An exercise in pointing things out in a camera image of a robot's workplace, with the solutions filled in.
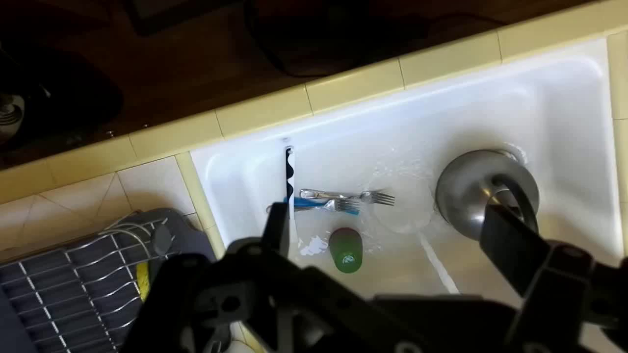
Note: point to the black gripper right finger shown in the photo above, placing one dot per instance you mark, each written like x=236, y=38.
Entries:
x=513, y=248

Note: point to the blue handled utensil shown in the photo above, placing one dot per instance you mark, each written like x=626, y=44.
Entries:
x=336, y=205

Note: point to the steel kettle with black handle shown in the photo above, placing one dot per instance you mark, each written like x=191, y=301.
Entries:
x=479, y=179

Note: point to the wire dish drying rack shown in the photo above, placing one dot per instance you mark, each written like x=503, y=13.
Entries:
x=83, y=297

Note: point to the yellow green sponge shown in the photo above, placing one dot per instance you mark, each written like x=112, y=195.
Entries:
x=142, y=279

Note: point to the white kitchen sink basin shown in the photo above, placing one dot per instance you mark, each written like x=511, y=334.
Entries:
x=550, y=111

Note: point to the silver fork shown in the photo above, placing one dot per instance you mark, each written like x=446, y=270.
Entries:
x=367, y=197

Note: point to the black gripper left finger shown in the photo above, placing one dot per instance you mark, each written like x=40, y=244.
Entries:
x=277, y=228

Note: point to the green plastic cup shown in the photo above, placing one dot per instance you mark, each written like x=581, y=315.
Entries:
x=346, y=250

